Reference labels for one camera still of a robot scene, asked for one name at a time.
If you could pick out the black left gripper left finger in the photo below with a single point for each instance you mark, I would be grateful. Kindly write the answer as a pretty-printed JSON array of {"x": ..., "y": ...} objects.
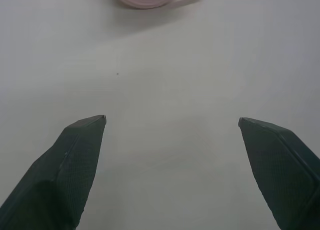
[{"x": 57, "y": 175}]

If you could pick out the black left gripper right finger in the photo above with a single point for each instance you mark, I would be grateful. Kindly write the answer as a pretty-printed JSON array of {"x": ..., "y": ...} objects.
[{"x": 280, "y": 175}]

